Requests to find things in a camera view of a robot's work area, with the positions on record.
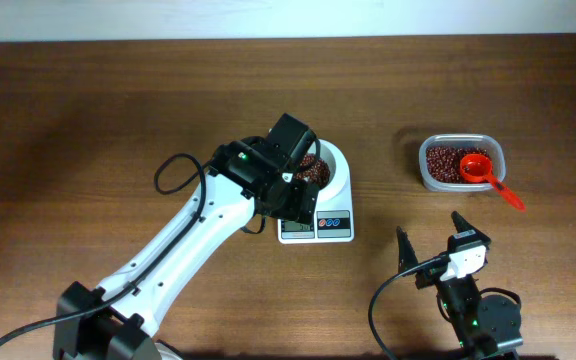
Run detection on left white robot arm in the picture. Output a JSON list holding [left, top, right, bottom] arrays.
[[52, 114, 320, 359]]

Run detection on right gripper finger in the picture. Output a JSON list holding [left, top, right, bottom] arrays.
[[451, 211, 476, 237], [396, 226, 419, 276]]

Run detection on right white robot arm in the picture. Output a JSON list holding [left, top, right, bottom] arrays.
[[396, 211, 523, 359]]

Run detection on white kitchen scale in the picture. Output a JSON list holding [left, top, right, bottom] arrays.
[[275, 149, 356, 245]]

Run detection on left black cable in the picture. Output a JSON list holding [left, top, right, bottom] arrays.
[[0, 152, 205, 360]]

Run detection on black cable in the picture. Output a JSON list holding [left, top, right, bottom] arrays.
[[0, 152, 205, 360], [366, 254, 450, 360]]

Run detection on orange measuring scoop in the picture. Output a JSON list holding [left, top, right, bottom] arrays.
[[459, 153, 526, 212]]

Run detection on clear plastic container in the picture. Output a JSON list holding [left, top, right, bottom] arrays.
[[419, 134, 506, 192]]

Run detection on white bowl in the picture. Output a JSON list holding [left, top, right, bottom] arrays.
[[297, 140, 350, 201]]

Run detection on red beans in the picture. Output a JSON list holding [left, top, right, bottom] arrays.
[[426, 146, 489, 184]]

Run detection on right black cable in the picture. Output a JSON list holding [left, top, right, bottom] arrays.
[[366, 254, 450, 360]]

